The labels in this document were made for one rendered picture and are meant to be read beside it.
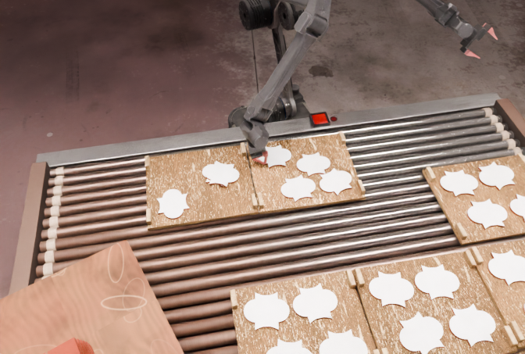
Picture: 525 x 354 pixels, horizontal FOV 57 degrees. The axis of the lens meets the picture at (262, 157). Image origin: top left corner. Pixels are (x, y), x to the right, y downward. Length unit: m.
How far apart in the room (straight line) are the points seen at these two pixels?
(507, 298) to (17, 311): 1.53
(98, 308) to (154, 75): 2.65
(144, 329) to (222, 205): 0.56
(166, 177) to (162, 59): 2.27
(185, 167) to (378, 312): 0.91
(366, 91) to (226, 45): 1.24
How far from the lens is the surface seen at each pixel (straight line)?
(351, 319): 1.64
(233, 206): 1.84
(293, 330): 1.60
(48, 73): 4.27
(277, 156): 1.98
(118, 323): 1.56
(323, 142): 2.06
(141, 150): 2.11
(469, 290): 1.79
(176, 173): 1.97
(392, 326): 1.65
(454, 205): 1.97
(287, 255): 1.74
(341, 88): 3.80
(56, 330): 1.61
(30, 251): 1.90
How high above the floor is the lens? 2.42
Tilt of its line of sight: 48 degrees down
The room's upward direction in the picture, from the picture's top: 1 degrees counter-clockwise
